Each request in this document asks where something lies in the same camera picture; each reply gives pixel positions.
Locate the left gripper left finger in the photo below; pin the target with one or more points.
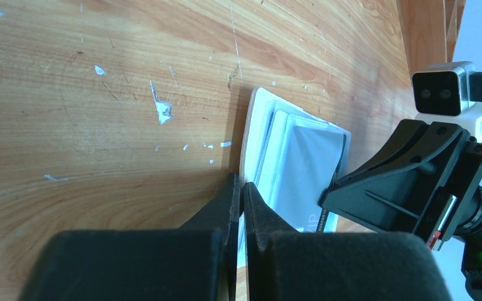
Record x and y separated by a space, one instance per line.
197 261

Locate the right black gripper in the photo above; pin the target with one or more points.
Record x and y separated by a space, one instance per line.
394 189

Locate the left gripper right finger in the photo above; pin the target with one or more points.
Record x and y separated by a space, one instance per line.
284 264

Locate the light blue credit card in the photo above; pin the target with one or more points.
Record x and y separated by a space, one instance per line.
312 158

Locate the beige card holder wallet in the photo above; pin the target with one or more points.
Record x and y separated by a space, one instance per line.
263 139

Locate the wooden compartment organizer box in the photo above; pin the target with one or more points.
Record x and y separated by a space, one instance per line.
430 30

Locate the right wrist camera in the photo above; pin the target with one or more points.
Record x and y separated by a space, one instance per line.
452 93

